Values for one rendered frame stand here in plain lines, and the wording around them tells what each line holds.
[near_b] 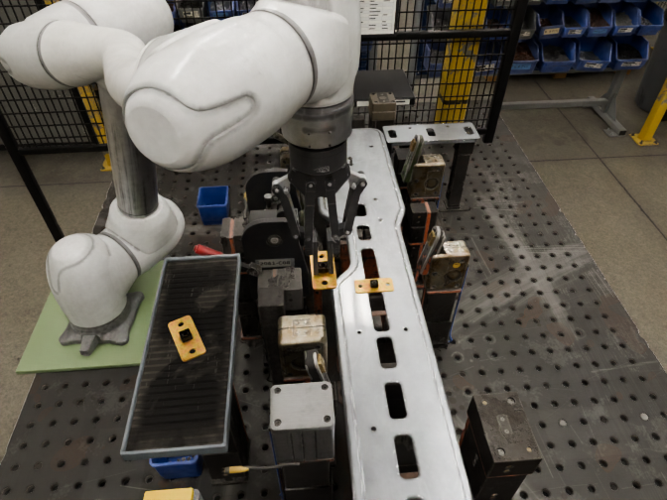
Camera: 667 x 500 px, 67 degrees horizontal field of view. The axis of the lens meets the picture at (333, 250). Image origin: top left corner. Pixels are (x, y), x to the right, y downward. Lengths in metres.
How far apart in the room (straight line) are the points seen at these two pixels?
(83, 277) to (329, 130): 0.88
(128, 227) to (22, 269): 1.62
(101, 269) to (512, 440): 0.98
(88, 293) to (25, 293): 1.48
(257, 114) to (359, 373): 0.63
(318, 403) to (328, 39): 0.52
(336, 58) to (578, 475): 1.05
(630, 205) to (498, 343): 2.05
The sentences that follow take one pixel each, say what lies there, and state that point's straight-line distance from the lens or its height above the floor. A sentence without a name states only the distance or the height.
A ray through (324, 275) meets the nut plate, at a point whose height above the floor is 1.24.
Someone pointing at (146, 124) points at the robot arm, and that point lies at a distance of 0.44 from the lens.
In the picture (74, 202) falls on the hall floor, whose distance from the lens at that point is 3.27.
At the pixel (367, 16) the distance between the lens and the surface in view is 1.85.
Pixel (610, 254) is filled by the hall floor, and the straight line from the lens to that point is 2.96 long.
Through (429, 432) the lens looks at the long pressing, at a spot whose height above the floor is 1.00.
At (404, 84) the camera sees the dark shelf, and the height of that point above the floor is 1.03.
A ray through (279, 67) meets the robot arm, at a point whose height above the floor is 1.63.
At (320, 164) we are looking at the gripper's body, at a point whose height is 1.46.
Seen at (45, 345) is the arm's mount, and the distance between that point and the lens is 1.55.
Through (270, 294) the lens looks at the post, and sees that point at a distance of 0.96.
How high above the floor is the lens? 1.81
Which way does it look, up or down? 44 degrees down
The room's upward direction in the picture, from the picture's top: straight up
